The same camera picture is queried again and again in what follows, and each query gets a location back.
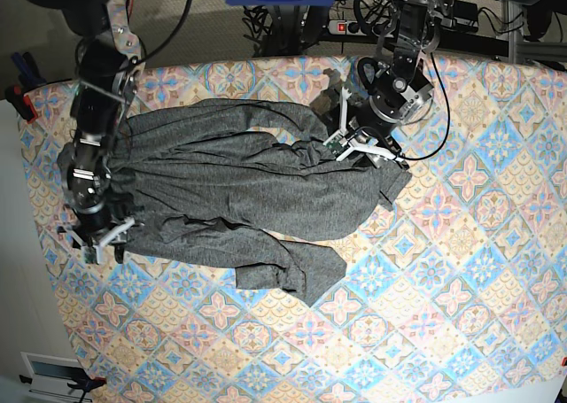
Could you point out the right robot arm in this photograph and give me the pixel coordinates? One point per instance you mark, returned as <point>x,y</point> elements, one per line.
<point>109,61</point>

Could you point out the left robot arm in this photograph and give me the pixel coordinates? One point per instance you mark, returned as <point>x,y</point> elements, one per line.
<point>393,78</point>

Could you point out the patterned tile tablecloth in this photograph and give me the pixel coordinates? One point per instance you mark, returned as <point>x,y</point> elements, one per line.
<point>458,291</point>

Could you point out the white floor vent box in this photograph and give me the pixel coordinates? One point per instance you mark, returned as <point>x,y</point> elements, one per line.
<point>50,376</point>

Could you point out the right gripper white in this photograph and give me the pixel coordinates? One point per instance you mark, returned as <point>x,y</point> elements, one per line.
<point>92,244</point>

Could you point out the grey t-shirt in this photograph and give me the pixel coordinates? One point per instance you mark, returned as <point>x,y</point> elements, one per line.
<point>247,185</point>

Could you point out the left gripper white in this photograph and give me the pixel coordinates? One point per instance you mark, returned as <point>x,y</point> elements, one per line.
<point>347,139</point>

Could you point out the red black table clamp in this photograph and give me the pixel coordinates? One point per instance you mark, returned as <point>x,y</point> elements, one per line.
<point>21,102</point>

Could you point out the aluminium frame post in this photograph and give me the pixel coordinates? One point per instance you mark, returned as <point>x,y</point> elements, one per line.
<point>513,16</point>

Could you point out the white power strip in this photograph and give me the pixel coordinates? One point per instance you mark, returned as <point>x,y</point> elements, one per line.
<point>351,28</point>

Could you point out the blue black bottom clamp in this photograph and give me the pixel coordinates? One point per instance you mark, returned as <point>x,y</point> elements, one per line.
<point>86,385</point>

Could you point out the blue handled clamp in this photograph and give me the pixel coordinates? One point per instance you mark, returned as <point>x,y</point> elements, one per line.
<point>29,73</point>

